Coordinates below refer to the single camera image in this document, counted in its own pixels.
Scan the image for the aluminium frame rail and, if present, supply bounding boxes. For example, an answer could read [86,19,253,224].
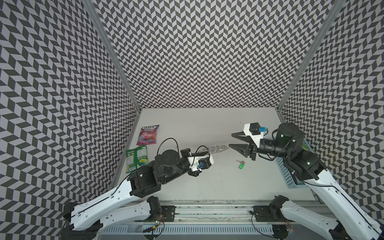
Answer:
[101,200,328,240]

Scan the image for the left base wiring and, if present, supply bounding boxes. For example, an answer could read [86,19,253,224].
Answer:
[142,213,166,240]

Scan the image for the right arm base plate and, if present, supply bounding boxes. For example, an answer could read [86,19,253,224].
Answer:
[253,206,291,222]

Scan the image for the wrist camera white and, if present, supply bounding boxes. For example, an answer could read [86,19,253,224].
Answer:
[243,123,269,148]
[181,149,214,171]

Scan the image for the green candy bag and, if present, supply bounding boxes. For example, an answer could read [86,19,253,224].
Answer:
[126,145,149,174]

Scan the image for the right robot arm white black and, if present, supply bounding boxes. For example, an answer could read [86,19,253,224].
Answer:
[229,123,384,240]

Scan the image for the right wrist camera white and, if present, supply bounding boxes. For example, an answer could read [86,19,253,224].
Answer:
[243,123,269,148]

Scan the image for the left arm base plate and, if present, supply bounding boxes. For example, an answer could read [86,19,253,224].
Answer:
[136,206,176,222]

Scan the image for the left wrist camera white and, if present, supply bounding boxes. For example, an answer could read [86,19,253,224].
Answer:
[181,149,214,171]

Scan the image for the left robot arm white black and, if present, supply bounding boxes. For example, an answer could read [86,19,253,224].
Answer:
[60,149,214,240]

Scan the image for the light blue plastic basket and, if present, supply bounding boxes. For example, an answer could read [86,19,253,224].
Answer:
[274,134,322,189]

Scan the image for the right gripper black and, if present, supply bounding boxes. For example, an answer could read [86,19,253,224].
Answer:
[228,130,291,161]

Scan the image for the purple candy bag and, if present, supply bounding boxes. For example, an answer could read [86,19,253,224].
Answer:
[137,125,159,146]

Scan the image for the key with green tag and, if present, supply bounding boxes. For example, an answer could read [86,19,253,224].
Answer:
[237,160,245,170]

